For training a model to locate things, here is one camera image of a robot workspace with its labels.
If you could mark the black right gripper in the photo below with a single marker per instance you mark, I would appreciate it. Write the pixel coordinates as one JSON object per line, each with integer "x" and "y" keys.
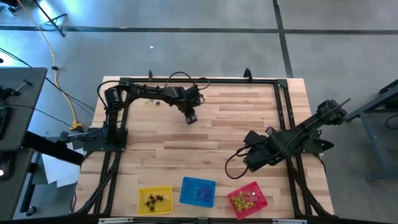
{"x": 264, "y": 152}

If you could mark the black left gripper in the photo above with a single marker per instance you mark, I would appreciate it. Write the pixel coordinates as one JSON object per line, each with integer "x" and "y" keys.
{"x": 192, "y": 96}

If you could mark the red plastic basket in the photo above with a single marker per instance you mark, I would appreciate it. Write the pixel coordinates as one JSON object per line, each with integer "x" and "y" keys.
{"x": 260, "y": 202}

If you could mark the blue plastic basket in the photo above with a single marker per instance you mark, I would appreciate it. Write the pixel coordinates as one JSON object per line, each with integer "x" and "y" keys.
{"x": 186, "y": 199}

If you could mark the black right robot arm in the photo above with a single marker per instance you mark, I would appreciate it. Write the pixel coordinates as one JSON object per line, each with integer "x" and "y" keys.
{"x": 298, "y": 133}

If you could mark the light grey padded armrest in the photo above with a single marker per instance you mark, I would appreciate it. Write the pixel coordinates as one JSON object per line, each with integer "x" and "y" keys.
{"x": 115, "y": 220}
{"x": 289, "y": 221}

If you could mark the yellow plastic basket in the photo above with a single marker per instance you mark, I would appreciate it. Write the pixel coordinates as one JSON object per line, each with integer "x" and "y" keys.
{"x": 166, "y": 210}

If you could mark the blue grey metal table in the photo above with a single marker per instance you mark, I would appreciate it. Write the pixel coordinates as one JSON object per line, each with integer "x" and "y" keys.
{"x": 373, "y": 124}

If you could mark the black bar clamp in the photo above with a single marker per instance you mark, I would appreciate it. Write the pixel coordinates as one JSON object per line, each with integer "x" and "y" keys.
{"x": 63, "y": 136}

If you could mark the black desk support beam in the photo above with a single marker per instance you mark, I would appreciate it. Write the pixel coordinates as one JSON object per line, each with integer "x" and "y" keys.
{"x": 56, "y": 149}

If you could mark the white paper sheet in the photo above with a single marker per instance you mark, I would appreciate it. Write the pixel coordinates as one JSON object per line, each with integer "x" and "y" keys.
{"x": 59, "y": 174}

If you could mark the dark grey desk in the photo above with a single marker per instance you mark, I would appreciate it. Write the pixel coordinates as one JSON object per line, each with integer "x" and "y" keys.
{"x": 28, "y": 93}

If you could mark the black tripod stand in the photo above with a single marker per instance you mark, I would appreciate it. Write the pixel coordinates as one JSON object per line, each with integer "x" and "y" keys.
{"x": 51, "y": 20}

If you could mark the black caster wheel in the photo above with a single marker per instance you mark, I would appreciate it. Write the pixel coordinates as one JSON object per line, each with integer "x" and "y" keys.
{"x": 30, "y": 211}

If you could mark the black keyboard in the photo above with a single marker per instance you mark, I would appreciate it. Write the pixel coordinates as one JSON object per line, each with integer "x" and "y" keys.
{"x": 3, "y": 123}

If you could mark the black computer mouse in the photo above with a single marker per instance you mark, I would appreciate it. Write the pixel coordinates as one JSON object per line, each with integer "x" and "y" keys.
{"x": 4, "y": 169}

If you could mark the black aluminium table frame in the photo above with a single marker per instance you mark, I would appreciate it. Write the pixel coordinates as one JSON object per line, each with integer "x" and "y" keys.
{"x": 233, "y": 81}

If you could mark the black frame bracket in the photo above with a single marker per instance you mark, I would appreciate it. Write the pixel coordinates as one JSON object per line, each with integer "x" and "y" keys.
{"x": 247, "y": 73}
{"x": 150, "y": 74}

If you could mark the grey table-level camera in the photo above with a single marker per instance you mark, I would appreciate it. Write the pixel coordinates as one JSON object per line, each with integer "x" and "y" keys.
{"x": 202, "y": 221}

